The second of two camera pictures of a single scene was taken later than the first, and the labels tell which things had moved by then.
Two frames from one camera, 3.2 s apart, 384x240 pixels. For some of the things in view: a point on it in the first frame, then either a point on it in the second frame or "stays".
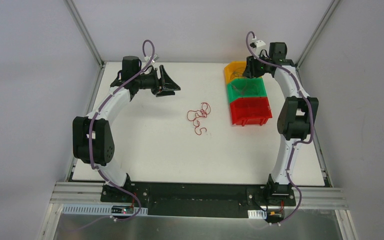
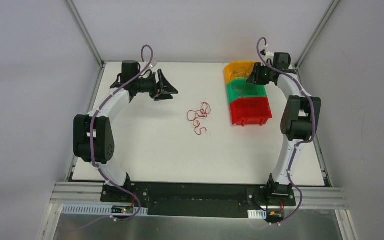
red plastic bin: x=253 y=111 stays
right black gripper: x=251 y=68 → x=258 y=76
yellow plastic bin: x=234 y=70 stays
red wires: x=192 y=115 stays
